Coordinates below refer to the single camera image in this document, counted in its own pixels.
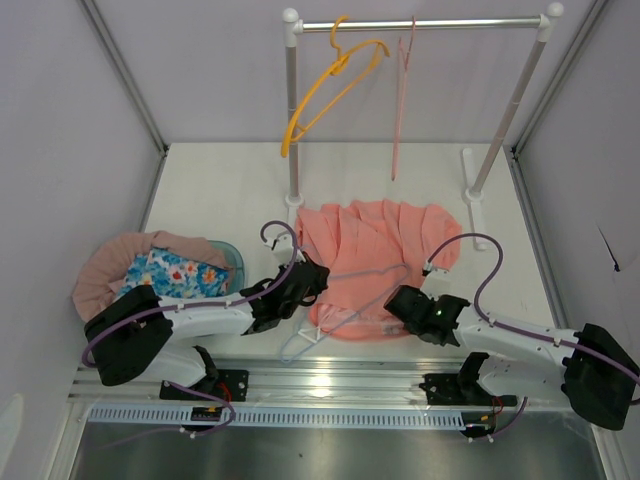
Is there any blue wire hanger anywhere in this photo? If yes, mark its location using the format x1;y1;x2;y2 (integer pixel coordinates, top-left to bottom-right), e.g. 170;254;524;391
278;262;410;365

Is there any salmon pink skirt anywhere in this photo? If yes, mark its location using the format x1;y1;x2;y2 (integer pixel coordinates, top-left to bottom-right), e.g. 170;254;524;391
295;200;462;342

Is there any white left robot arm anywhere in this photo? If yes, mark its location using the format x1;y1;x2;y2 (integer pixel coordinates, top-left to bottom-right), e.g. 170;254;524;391
82;253;330;400

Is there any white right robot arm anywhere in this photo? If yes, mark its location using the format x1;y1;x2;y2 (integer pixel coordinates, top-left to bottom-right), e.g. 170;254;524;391
384;285;639;431

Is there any orange plastic hanger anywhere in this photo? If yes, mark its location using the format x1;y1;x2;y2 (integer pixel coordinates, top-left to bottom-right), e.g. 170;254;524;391
280;10;391;158

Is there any teal plastic basket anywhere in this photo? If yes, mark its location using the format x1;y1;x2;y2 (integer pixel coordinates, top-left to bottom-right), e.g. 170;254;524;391
209;240;246;294

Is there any blue floral garment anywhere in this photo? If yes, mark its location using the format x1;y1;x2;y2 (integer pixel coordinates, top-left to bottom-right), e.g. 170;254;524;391
116;248;231;299

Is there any dusty pink pleated garment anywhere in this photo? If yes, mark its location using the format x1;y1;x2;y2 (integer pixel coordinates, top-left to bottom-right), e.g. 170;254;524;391
72;230;235;323

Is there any white and silver clothes rack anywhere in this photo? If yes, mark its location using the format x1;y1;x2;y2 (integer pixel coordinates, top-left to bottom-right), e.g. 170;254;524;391
281;2;564;251

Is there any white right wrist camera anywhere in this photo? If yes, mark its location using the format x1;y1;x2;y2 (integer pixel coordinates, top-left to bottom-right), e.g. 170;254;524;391
420;262;451;300

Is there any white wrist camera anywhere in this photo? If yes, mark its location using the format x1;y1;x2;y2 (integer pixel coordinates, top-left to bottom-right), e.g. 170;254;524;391
264;233;301;265
420;262;451;300

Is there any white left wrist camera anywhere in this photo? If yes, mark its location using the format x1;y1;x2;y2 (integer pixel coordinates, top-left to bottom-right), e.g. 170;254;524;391
264;233;301;265

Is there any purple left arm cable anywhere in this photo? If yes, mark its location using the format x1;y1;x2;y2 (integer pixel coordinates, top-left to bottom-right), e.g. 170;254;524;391
81;220;301;370

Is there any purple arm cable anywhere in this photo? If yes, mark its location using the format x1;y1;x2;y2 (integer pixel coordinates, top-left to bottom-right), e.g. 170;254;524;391
424;232;640;374
81;220;301;370

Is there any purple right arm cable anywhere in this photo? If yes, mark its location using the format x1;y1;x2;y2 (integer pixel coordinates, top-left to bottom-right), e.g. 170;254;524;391
424;232;640;374

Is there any aluminium mounting rail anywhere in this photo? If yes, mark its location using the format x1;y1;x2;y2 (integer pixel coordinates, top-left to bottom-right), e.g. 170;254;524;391
67;355;531;405

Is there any white slotted cable duct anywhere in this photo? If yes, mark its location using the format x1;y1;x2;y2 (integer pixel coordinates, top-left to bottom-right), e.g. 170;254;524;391
87;403;465;431

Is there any pink wire hanger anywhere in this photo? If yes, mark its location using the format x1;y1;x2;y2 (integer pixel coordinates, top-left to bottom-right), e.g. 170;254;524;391
391;18;416;181

